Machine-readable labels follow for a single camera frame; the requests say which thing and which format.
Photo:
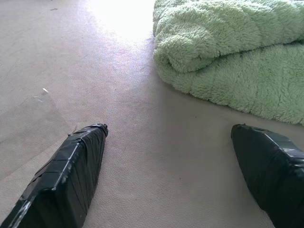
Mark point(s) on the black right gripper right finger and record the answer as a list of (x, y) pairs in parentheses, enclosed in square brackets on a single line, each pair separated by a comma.
[(273, 171)]

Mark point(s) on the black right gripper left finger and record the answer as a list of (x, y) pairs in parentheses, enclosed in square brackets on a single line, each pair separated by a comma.
[(66, 180)]

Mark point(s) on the green fluffy towel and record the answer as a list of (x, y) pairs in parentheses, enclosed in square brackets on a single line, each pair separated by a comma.
[(228, 52)]

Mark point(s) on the clear tape piece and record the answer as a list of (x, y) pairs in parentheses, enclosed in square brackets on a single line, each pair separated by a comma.
[(42, 97)]

